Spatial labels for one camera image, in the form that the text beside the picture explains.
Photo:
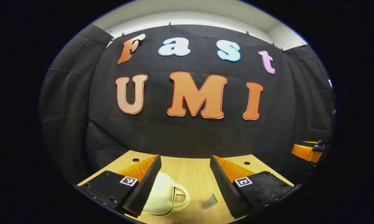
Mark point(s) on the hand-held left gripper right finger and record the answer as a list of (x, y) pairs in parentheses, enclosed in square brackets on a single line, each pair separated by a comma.
[(225, 189)]

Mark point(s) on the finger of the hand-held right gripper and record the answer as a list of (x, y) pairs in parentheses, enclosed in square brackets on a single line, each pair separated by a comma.
[(302, 151)]

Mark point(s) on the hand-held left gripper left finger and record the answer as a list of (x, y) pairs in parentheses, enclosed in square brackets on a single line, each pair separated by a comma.
[(143, 189)]

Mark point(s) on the green white skincare tube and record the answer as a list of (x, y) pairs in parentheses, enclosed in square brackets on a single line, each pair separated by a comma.
[(210, 202)]

